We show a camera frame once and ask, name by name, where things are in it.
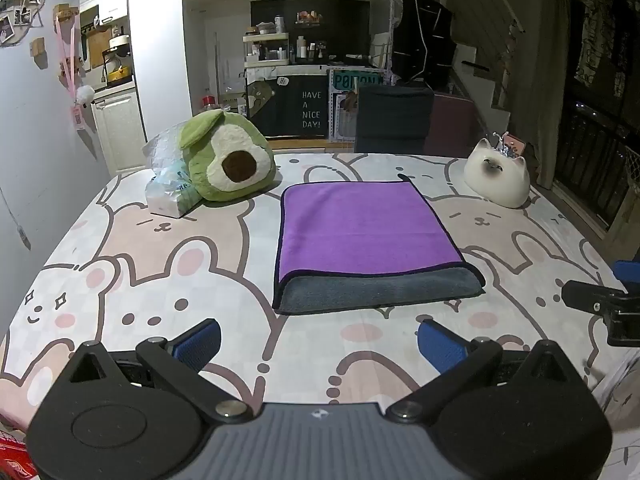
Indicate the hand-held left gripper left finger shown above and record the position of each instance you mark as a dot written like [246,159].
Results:
[200,344]

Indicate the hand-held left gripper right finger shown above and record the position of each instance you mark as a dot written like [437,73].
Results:
[440,346]

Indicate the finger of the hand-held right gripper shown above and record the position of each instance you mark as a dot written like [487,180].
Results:
[595,300]
[629,272]

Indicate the purple and grey towel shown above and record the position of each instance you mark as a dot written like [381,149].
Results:
[360,225]

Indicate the bunny printed bed sheet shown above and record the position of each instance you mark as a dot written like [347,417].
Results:
[150,270]

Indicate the dark balcony railing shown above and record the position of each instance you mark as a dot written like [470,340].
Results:
[600,170]

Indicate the white cat plush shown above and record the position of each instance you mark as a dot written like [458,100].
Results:
[495,182]

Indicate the clear plastic bag of tissues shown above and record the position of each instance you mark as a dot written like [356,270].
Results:
[165,187]

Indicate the pink hair clip holder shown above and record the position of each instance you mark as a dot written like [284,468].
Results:
[511,144]

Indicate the green avocado plush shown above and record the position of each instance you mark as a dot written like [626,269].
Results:
[225,160]

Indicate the white kitchen cabinet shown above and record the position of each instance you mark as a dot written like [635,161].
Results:
[120,130]

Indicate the dark padded chair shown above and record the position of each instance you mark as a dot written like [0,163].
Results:
[395,115]

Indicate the red capped bottle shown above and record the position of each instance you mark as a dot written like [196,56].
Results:
[207,101]

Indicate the white staircase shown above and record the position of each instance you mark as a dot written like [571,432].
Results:
[480,65]

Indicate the black printed cabinet curtain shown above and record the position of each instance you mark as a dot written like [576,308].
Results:
[292,105]

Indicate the teal sign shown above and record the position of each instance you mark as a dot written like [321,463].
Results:
[355,80]

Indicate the yellow pot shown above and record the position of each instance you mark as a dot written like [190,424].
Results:
[119,75]

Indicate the white countertop storage rack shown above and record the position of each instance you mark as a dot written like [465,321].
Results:
[265,50]

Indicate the black hanging jacket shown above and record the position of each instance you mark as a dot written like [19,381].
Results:
[422,40]

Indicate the white rice cooker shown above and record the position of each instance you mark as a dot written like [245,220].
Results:
[120,45]

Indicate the wall photo collage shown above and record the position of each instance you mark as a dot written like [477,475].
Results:
[22,5]

